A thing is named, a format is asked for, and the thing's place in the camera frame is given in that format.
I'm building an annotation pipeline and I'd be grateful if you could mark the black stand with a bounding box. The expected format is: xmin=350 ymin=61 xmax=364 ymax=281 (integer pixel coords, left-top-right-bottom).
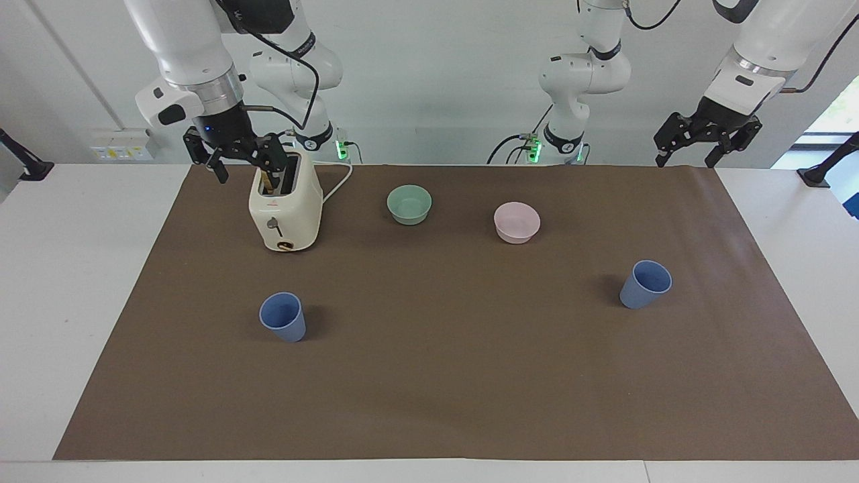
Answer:
xmin=0 ymin=127 xmax=55 ymax=182
xmin=797 ymin=131 xmax=859 ymax=188

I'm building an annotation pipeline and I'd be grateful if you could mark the white wall socket panel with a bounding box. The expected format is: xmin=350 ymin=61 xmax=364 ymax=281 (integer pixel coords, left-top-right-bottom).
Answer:
xmin=90 ymin=129 xmax=156 ymax=162

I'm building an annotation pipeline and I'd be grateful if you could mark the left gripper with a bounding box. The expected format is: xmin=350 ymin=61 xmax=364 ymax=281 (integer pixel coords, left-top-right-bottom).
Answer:
xmin=654 ymin=97 xmax=764 ymax=169

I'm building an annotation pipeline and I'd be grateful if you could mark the blue cup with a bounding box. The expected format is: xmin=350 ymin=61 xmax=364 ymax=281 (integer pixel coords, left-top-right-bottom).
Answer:
xmin=259 ymin=291 xmax=307 ymax=343
xmin=619 ymin=260 xmax=673 ymax=311

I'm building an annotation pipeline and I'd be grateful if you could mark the cream toaster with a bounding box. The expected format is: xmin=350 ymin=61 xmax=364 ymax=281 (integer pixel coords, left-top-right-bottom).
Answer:
xmin=248 ymin=151 xmax=324 ymax=254

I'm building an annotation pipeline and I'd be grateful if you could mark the pink bowl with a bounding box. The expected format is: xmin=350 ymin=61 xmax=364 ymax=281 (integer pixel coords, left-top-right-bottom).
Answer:
xmin=493 ymin=201 xmax=542 ymax=245

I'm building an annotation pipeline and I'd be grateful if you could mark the black cable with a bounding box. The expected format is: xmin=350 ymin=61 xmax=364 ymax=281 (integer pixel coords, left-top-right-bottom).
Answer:
xmin=228 ymin=9 xmax=321 ymax=135
xmin=487 ymin=104 xmax=554 ymax=166
xmin=780 ymin=13 xmax=859 ymax=95
xmin=621 ymin=0 xmax=683 ymax=32

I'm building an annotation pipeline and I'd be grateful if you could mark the white toaster cord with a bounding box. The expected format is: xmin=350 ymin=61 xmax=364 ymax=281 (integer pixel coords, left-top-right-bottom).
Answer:
xmin=311 ymin=160 xmax=354 ymax=204

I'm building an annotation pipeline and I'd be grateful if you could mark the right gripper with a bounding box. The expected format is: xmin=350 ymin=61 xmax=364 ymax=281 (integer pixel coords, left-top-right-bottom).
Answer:
xmin=183 ymin=104 xmax=290 ymax=184

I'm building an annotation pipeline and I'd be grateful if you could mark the green bowl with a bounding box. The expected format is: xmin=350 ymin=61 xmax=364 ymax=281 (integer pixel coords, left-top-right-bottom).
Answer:
xmin=387 ymin=184 xmax=433 ymax=226

